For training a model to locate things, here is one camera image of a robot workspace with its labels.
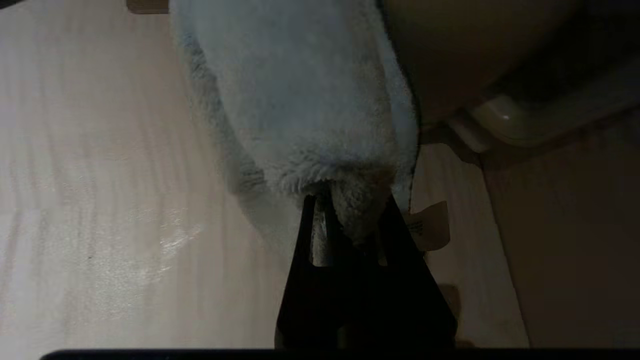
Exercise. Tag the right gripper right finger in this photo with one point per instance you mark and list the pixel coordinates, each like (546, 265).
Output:
(410, 305)

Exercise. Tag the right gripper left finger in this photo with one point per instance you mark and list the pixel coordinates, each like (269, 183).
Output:
(302, 305)

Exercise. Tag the light blue fluffy cloth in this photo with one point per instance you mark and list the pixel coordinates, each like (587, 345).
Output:
(300, 100)

